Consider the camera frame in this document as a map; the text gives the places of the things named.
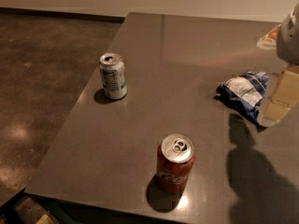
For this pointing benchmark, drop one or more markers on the red coke can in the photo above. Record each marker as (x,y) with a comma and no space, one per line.
(175,159)

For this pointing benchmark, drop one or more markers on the white green 7up can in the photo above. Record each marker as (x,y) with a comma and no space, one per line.
(112,71)

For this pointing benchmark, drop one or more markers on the blue chip bag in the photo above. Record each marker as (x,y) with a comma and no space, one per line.
(244,93)

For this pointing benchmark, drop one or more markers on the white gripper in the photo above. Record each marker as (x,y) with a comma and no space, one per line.
(289,41)

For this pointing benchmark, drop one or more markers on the yellow object under table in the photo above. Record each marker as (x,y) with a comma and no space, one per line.
(44,220)

